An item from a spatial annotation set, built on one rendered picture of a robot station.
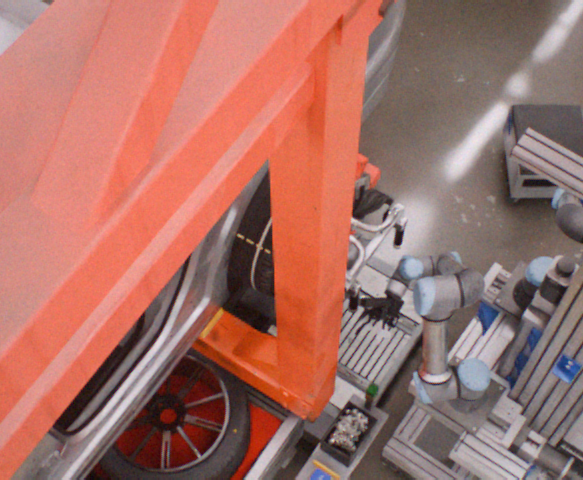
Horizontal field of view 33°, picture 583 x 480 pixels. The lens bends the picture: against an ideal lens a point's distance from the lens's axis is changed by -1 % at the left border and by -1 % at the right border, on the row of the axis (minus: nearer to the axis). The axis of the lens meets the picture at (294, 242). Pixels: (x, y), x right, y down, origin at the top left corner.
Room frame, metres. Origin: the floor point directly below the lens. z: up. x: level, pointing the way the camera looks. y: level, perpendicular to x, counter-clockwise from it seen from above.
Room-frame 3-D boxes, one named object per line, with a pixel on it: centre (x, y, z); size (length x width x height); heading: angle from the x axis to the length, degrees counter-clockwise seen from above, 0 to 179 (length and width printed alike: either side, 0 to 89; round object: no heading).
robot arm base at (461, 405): (1.25, -0.63, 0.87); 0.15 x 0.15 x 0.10
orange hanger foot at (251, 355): (1.54, 0.23, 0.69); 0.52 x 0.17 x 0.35; 56
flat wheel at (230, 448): (1.30, 0.51, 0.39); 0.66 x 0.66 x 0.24
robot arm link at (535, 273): (1.65, -0.93, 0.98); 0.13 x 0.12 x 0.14; 68
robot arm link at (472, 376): (1.25, -0.62, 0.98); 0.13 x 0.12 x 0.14; 100
